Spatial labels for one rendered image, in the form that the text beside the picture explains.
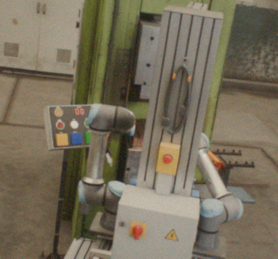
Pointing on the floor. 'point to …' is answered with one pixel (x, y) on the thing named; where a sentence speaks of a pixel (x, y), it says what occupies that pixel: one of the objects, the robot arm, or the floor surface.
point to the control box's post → (60, 201)
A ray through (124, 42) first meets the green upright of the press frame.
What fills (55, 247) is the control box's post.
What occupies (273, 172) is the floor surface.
